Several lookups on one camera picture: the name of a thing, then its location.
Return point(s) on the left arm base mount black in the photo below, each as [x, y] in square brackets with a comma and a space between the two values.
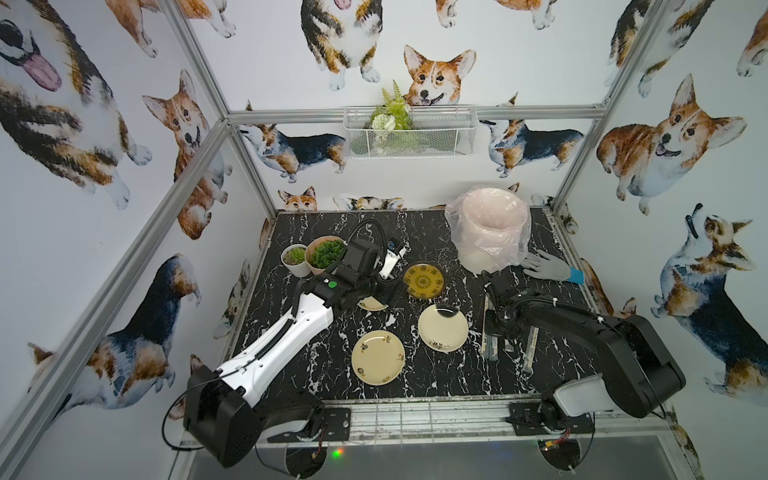
[327, 424]

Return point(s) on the grey glove blue cuff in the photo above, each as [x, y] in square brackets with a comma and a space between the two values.
[544, 266]

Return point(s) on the aluminium front rail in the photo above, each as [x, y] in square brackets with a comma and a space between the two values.
[452, 420]

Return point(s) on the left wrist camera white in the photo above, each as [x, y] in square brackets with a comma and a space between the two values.
[395, 251]

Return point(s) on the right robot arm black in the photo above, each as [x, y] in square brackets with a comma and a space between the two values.
[635, 372]

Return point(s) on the cream plate front left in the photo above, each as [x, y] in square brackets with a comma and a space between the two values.
[378, 358]

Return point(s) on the green fern white flower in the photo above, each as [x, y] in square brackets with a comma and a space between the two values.
[393, 115]

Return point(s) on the white bin with plastic bag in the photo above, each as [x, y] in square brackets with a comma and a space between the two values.
[490, 228]

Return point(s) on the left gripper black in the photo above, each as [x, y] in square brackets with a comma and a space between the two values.
[377, 279]

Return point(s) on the cream plate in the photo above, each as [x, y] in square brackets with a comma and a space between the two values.
[371, 304]
[378, 358]

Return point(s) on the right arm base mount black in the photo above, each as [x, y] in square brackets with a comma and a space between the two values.
[540, 418]

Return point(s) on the white wire wall basket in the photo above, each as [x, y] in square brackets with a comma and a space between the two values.
[437, 132]

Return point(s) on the yellow patterned dark-rimmed plate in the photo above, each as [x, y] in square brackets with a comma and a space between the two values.
[424, 281]

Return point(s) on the wrapped chopsticks right on table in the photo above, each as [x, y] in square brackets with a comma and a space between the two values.
[530, 351]

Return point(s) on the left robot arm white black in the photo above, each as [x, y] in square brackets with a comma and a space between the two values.
[224, 409]

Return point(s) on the cream plate chipped right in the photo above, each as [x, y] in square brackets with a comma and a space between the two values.
[443, 329]

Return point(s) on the tan pot green plant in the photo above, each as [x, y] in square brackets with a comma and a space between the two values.
[322, 252]

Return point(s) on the cream plate upper left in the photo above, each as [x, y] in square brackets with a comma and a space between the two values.
[371, 304]

